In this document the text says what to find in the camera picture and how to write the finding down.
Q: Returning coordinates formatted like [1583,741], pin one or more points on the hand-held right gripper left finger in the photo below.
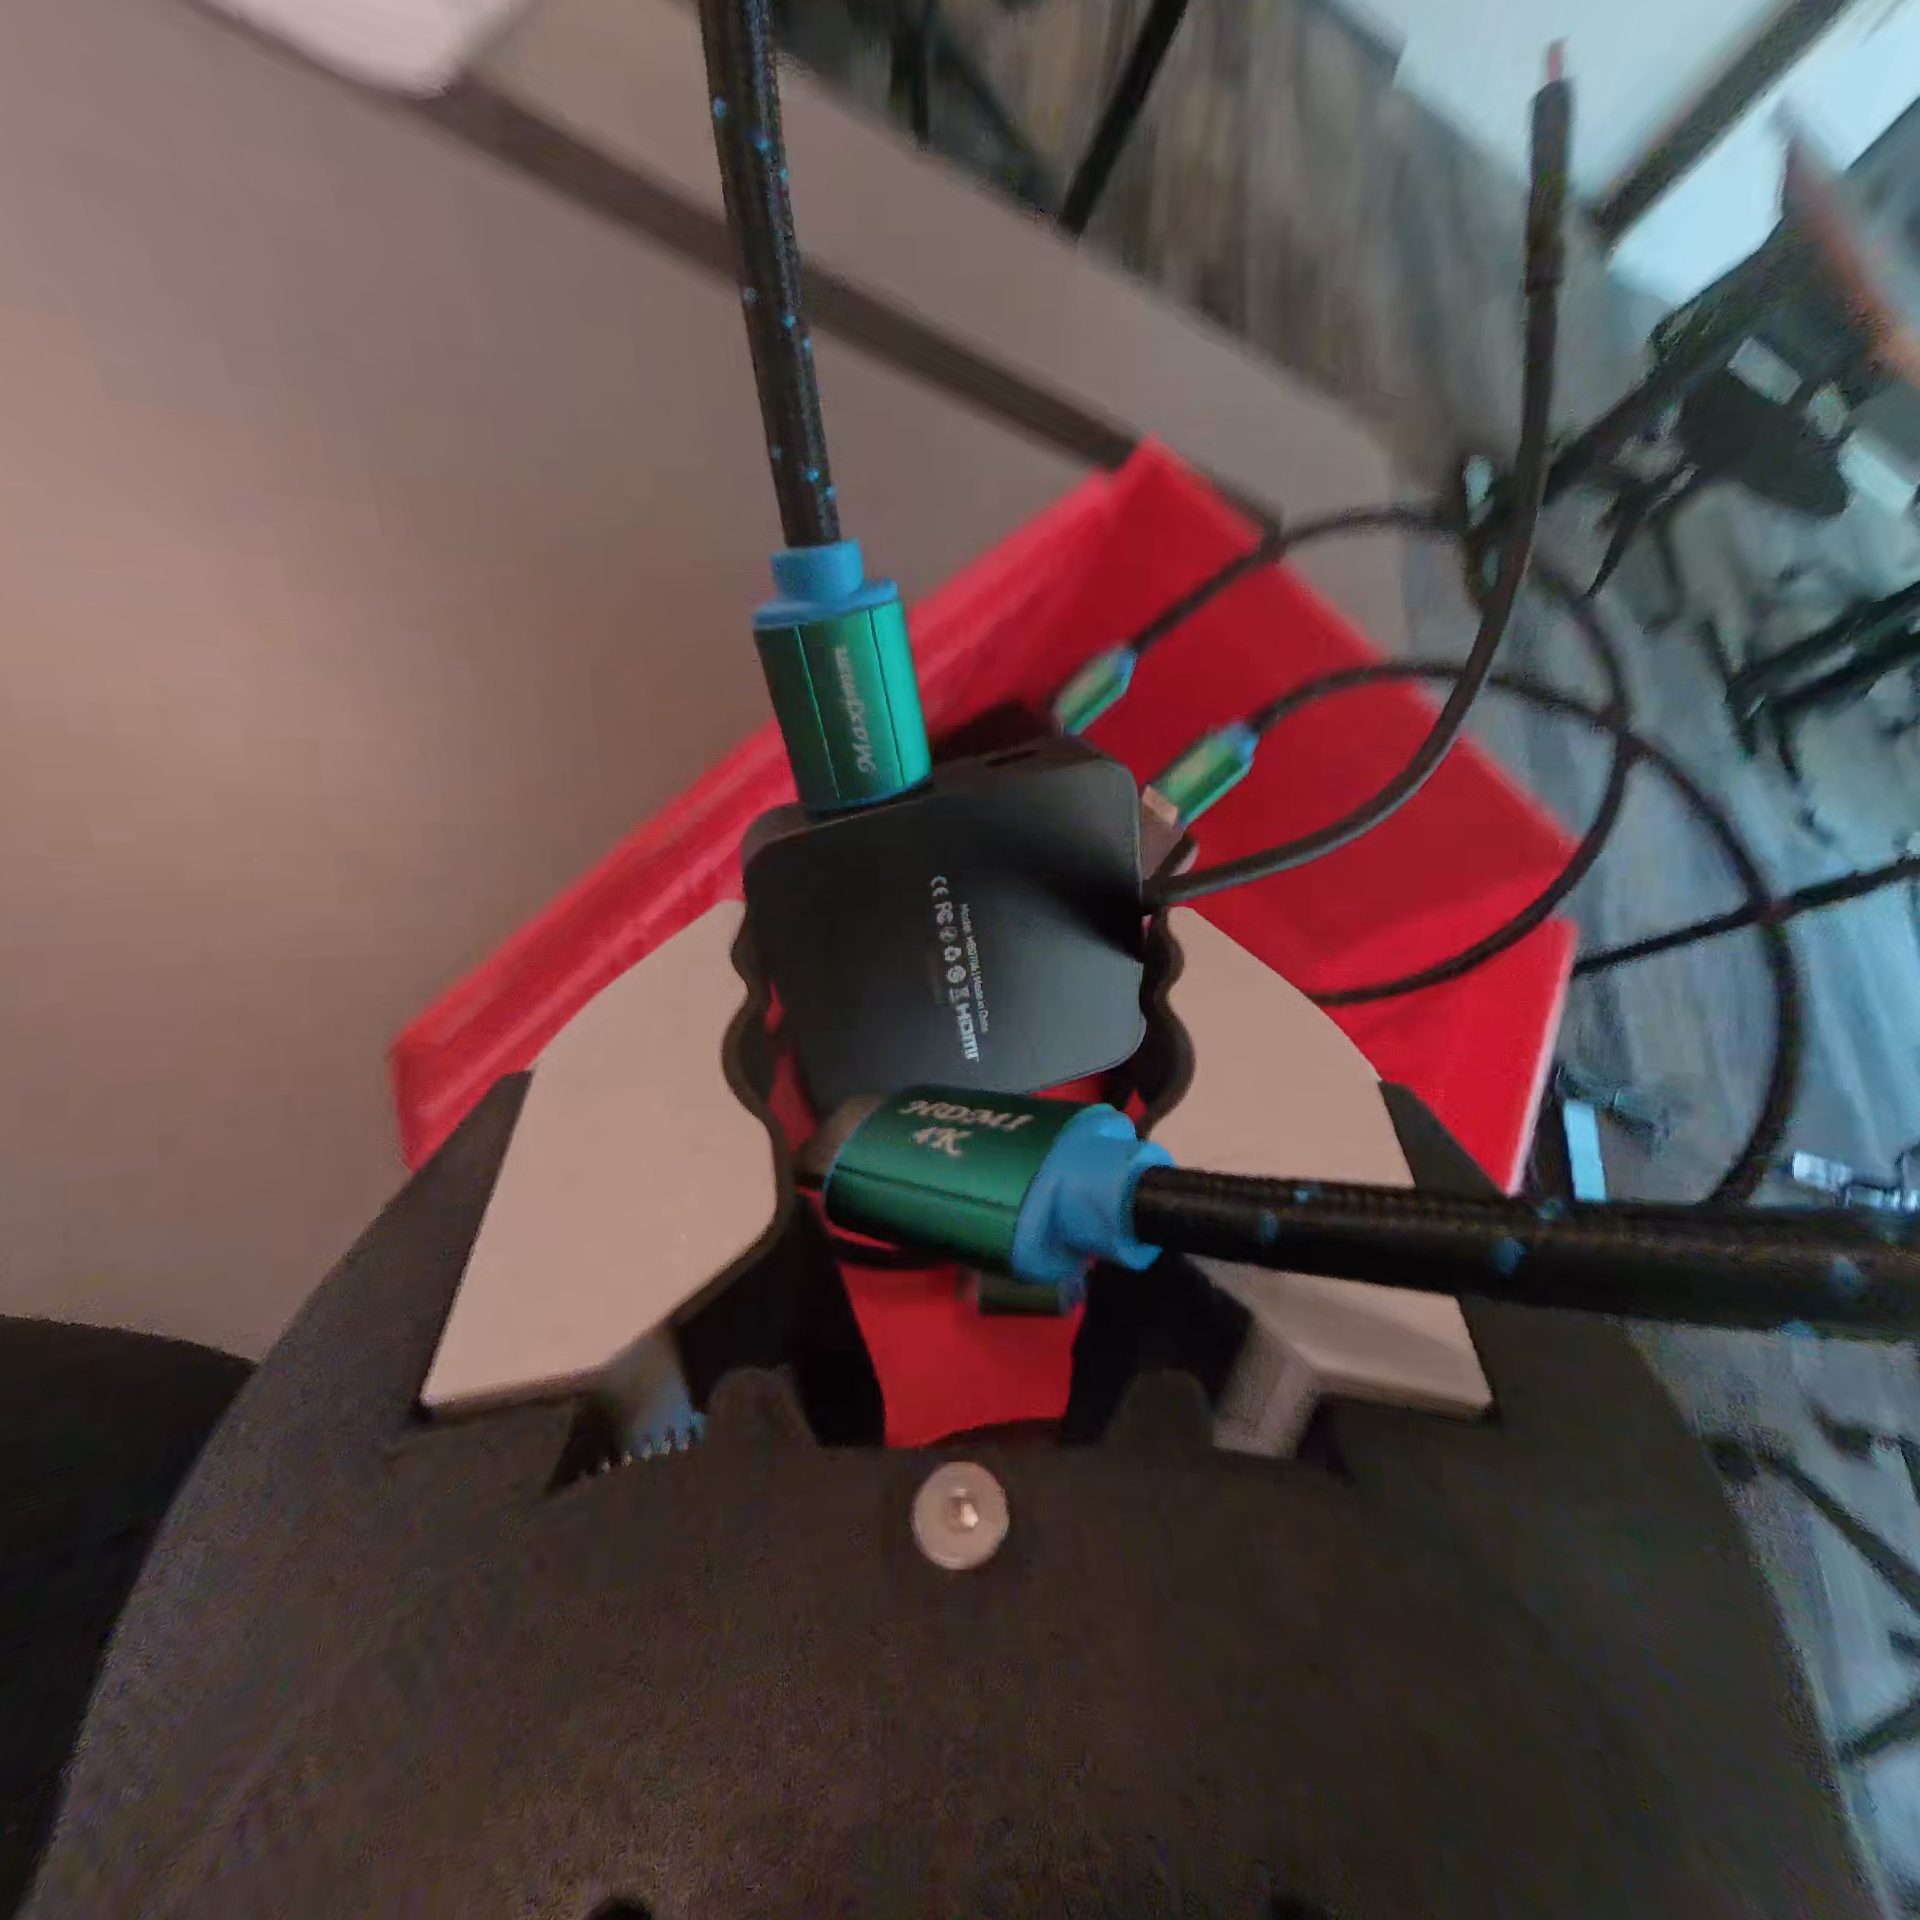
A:
[631,1170]

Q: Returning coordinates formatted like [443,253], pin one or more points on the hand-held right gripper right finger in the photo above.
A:
[1292,1082]

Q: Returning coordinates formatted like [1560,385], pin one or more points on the red plastic bin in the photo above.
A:
[601,945]

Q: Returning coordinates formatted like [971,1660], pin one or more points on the black HDMI hub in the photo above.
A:
[962,930]

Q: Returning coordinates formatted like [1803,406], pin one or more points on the black office chair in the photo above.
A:
[1756,435]

